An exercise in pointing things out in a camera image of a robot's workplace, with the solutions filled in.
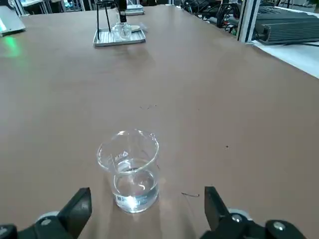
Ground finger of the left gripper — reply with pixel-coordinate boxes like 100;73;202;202
117;0;128;23

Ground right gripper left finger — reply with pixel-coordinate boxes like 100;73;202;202
0;188;92;239

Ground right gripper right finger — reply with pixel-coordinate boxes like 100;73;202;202
199;186;309;239

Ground black metal tripod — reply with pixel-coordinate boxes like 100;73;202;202
96;0;113;40

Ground clear glass beaker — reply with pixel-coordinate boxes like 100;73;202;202
96;128;160;214

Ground digital scale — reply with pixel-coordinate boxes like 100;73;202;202
126;3;145;15

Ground ribbed metal tray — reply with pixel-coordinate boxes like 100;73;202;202
93;26;147;47

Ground black finned power supply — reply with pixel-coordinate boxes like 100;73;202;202
251;6;319;45

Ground tangled black cables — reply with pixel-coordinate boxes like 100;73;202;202
181;0;240;33

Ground aluminium frame post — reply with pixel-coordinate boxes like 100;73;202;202
238;0;260;43

